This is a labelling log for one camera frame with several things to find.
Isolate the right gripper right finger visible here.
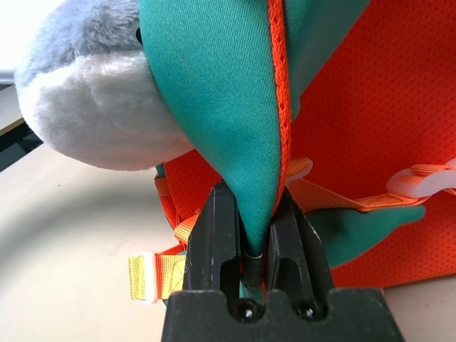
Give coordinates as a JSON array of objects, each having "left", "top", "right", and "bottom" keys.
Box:
[{"left": 266, "top": 187, "right": 336, "bottom": 291}]

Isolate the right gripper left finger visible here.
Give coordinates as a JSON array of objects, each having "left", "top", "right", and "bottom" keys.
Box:
[{"left": 170, "top": 181, "right": 243, "bottom": 293}]

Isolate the teal and orange backpack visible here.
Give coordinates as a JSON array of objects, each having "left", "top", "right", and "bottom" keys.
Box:
[{"left": 128, "top": 0, "right": 456, "bottom": 307}]

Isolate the grey plush shark pendant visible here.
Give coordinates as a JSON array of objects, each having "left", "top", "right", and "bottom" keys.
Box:
[{"left": 14, "top": 0, "right": 195, "bottom": 172}]

